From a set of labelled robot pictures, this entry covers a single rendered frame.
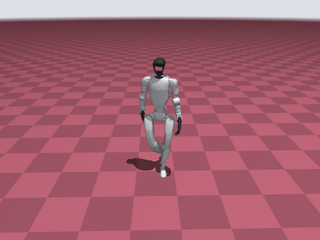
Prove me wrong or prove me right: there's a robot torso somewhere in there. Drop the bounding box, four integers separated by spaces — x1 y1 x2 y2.
148 74 171 122

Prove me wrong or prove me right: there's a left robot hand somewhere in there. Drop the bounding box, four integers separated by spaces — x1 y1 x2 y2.
175 116 182 135

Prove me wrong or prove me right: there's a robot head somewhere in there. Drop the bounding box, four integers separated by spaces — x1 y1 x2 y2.
153 57 166 79

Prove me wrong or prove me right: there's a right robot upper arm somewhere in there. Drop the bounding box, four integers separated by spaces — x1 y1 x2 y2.
138 76 150 101

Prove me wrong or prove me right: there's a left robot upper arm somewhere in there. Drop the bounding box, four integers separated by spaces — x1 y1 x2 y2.
168 78 180 105

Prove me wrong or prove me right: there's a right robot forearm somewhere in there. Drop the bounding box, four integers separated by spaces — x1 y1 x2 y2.
139 99 146 113

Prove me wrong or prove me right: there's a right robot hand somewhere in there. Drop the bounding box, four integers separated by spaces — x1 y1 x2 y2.
140 110 145 122

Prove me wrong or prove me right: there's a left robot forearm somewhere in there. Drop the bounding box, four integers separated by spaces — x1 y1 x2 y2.
174 99 182 121

